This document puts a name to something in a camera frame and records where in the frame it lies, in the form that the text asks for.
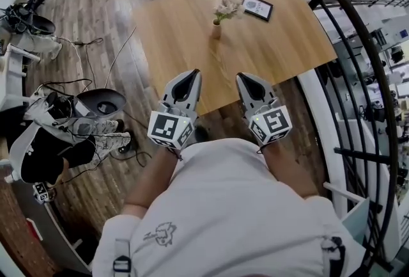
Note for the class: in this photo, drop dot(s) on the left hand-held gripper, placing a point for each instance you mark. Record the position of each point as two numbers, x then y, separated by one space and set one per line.
166 127

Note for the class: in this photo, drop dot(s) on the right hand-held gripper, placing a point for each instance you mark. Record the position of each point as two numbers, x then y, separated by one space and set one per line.
271 125

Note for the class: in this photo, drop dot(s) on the brown ceramic cup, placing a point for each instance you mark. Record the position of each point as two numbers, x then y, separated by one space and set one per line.
216 32

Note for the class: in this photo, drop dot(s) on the pink and white flowers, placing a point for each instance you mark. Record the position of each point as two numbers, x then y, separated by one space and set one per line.
227 5

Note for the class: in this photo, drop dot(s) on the person's right forearm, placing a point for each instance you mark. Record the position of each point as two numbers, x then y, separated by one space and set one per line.
287 170

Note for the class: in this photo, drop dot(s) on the person's left forearm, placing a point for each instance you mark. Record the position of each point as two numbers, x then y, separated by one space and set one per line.
150 179

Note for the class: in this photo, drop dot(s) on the black shoe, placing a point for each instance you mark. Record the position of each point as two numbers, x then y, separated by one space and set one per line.
200 134

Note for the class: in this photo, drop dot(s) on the wooden table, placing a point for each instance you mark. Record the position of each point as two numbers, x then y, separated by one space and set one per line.
179 32

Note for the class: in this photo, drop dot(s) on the dark wrist band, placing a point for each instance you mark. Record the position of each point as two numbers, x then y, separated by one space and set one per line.
179 155

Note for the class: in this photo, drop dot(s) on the grey backpack with oval shell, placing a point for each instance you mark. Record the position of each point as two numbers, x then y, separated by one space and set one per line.
102 101

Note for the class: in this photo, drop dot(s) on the round black base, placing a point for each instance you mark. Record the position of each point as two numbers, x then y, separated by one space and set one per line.
123 149

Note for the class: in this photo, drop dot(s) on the white t-shirt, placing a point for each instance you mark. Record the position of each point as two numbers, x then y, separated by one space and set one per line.
230 211

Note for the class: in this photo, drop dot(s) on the black metal railing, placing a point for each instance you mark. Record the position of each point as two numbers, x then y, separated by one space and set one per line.
380 83

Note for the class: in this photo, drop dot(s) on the pale cloth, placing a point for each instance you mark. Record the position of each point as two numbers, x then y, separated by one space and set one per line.
41 45

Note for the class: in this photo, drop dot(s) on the black cloth bag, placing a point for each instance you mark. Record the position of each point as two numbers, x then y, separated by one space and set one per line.
48 160

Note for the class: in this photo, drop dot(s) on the dark backpack with oval shell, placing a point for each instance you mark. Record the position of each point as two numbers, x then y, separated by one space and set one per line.
38 24

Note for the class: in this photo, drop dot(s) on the spare hand-held gripper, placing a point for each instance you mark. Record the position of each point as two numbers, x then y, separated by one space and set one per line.
41 192

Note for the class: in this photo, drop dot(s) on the curved wooden counter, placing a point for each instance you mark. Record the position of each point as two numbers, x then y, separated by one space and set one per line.
19 237

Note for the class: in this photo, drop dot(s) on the black picture frame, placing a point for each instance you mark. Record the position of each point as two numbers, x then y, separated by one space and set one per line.
257 7

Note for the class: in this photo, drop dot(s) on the white table frame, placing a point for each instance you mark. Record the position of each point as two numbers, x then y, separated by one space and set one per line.
11 77

